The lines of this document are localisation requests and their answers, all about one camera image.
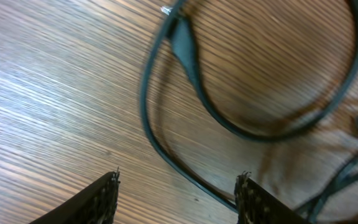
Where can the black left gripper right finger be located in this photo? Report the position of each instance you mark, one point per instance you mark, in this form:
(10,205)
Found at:
(256,206)

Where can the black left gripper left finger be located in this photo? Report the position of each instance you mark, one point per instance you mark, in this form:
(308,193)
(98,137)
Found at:
(95,204)

